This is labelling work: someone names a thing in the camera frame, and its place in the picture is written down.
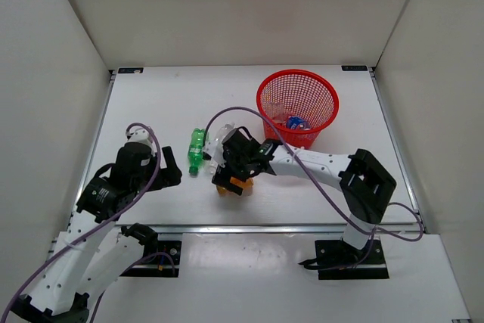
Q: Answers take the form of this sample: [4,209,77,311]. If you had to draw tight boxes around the orange juice bottle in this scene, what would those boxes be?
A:
[216,177,253,196]

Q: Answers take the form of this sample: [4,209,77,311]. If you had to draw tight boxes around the clear blue cap bottle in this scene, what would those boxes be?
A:
[265,102,311,130]

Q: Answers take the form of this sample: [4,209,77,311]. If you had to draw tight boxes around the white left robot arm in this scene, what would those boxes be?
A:
[7,141,182,322]

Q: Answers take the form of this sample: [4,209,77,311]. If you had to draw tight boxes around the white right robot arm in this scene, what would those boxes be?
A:
[203,128,396,262]

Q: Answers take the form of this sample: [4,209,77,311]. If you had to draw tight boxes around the red mesh plastic bin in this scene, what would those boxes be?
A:
[256,69,340,149]

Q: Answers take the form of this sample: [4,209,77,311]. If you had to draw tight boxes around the clear tall plastic bottle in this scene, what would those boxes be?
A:
[207,123,234,175]

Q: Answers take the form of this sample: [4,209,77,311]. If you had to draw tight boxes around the green plastic bottle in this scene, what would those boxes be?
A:
[188,128,205,177]

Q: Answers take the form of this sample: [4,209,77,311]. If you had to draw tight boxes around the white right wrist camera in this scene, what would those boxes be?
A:
[202,139,225,166]

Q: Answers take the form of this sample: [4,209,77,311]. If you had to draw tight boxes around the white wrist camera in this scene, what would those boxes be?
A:
[125,126,153,148]
[202,139,225,166]

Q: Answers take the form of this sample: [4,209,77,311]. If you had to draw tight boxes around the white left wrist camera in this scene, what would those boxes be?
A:
[125,126,153,148]

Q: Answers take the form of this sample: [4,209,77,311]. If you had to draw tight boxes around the aluminium table edge rail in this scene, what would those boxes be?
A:
[83,66,417,233]

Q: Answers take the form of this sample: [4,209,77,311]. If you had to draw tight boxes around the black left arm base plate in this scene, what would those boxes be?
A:
[121,234,182,278]

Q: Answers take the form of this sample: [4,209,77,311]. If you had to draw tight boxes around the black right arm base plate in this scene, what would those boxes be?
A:
[299,239,389,281]

